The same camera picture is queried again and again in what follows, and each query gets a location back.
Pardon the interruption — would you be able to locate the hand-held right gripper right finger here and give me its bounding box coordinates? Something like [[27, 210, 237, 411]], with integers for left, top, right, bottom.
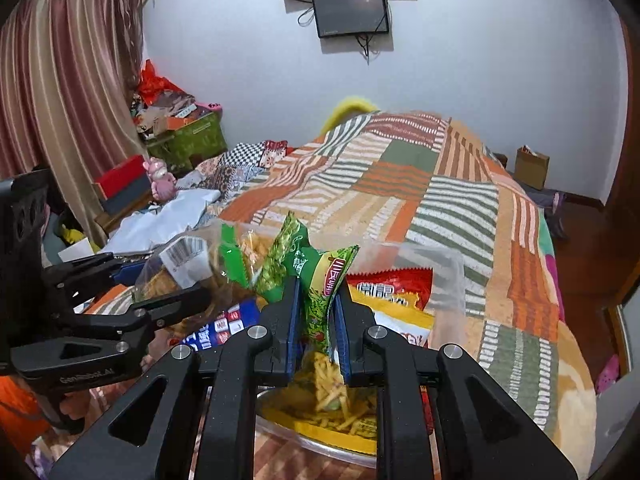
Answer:
[[334, 280, 578, 480]]

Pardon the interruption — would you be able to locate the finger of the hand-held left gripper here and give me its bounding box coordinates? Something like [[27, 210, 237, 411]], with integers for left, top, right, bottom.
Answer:
[[9, 282, 212, 378], [42, 252, 152, 312]]

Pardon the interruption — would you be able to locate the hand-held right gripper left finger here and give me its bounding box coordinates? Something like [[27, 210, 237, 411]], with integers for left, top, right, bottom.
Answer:
[[47, 275, 303, 480]]

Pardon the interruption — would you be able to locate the green fries snack packet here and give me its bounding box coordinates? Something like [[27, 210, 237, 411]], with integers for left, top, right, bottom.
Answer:
[[252, 211, 383, 461]]

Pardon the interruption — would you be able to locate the clear green-trimmed snack bag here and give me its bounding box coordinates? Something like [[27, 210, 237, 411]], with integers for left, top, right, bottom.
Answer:
[[134, 220, 282, 311]]

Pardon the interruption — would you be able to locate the clear plastic container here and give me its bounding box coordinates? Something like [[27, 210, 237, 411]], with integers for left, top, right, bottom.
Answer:
[[217, 239, 469, 361]]

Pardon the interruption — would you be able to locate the blue snack packet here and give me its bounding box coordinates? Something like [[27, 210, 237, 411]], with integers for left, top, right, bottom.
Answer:
[[182, 297, 269, 359]]

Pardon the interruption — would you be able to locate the yellow toy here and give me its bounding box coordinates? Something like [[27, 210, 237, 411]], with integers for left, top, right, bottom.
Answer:
[[59, 221, 102, 257]]

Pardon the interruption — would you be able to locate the orange white snack packet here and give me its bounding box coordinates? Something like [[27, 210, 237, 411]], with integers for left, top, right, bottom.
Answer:
[[371, 309, 437, 350]]

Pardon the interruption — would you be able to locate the white cloth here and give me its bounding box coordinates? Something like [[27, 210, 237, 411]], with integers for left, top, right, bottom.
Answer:
[[106, 187, 224, 257]]

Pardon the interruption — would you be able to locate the red snack packet yellow print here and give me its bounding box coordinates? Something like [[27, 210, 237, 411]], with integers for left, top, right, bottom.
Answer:
[[346, 266, 437, 313]]

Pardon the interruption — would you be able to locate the pink plush toy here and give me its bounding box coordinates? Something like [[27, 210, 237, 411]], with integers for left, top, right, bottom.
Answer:
[[144, 156, 179, 204]]

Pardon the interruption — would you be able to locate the red box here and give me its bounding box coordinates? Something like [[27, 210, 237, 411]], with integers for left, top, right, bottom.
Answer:
[[94, 154, 152, 202]]

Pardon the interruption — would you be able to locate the green box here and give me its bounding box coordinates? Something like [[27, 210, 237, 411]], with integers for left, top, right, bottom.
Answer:
[[144, 110, 227, 172]]

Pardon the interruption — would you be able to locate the orange cloth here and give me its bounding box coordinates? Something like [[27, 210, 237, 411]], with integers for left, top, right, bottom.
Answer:
[[0, 374, 54, 457]]

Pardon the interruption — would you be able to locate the checkered patchwork quilt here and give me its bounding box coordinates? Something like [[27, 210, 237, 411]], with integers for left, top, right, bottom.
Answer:
[[192, 139, 292, 198]]

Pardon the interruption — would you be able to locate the pile of cardboard packaging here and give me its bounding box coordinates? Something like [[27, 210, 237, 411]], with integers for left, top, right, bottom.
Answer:
[[131, 89, 212, 137]]

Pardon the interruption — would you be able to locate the striped patchwork blanket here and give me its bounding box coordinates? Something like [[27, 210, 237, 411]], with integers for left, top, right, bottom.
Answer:
[[75, 110, 598, 480]]

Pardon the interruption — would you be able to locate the striped curtain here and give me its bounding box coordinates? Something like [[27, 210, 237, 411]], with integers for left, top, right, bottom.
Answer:
[[0, 0, 147, 248]]

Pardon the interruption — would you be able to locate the red plastic bag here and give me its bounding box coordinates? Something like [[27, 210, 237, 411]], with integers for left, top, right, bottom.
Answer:
[[136, 59, 169, 104]]

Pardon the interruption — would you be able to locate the yellow fuzzy object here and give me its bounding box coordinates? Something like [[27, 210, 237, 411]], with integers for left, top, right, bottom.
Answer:
[[321, 96, 382, 132]]

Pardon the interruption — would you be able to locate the purple shoe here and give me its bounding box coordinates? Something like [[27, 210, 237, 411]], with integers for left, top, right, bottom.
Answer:
[[549, 191, 569, 239]]

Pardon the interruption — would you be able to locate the brown paper bag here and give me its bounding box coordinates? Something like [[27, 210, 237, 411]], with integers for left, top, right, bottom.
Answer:
[[515, 145, 551, 191]]

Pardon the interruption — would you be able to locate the pink slipper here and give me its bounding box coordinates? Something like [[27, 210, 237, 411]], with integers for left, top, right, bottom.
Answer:
[[596, 354, 622, 394]]

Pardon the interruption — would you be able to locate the black monitor cable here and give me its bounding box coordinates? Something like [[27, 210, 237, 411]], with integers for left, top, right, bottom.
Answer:
[[299, 2, 392, 66]]

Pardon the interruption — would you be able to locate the small wall monitor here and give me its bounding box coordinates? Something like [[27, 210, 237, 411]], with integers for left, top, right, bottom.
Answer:
[[311, 0, 392, 39]]

